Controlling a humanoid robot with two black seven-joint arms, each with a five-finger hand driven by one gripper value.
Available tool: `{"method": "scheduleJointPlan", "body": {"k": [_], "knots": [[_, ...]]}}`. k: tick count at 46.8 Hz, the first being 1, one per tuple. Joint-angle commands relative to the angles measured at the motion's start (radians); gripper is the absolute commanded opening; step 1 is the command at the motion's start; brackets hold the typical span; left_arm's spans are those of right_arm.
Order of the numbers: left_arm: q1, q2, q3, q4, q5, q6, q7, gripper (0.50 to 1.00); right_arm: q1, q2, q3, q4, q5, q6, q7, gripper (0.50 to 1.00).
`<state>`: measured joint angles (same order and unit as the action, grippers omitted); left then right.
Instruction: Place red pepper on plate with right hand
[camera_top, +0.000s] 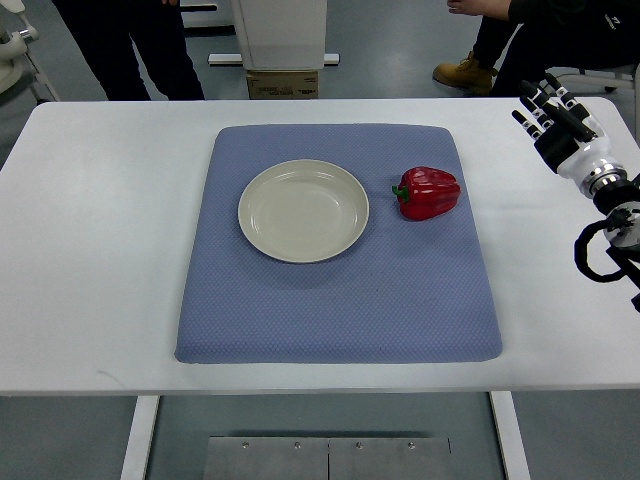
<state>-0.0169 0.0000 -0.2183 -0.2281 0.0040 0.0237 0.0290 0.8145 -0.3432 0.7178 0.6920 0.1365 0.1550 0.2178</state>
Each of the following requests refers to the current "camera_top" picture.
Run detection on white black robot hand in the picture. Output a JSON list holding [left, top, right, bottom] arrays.
[[512, 73, 629, 198]]

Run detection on red bell pepper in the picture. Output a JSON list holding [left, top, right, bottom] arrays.
[[392, 166, 461, 221]]

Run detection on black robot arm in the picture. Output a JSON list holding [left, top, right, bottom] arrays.
[[594, 180, 639, 288]]

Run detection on cream round plate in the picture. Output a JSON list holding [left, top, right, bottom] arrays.
[[237, 159, 370, 264]]

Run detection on grey metal floor plate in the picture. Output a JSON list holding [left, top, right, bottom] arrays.
[[204, 437, 455, 479]]

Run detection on seated person in black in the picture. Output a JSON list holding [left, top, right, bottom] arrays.
[[447, 1, 639, 97]]

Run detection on tan work boot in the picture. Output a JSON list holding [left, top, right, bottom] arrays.
[[432, 51, 498, 96]]

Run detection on blue textured mat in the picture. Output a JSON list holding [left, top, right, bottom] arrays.
[[175, 124, 502, 364]]

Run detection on right white table leg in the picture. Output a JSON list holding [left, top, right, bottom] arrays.
[[489, 391, 531, 480]]

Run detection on white table leg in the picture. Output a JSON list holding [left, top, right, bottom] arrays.
[[489, 391, 531, 480], [120, 395, 160, 480]]

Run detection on cardboard box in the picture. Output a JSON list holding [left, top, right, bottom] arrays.
[[246, 71, 319, 100]]

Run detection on standing person dark trousers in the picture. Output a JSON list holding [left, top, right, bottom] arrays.
[[54, 0, 205, 101]]

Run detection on left white table leg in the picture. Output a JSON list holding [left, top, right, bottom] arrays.
[[120, 395, 160, 480]]

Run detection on white robot at left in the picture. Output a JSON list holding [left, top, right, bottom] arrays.
[[1, 0, 60, 106]]

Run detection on white chair frame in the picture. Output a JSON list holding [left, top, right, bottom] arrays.
[[555, 64, 639, 93]]

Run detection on black looped cable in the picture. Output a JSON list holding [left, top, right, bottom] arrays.
[[573, 221, 628, 282]]

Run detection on white pedestal base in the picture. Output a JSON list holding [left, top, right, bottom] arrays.
[[208, 0, 340, 71]]

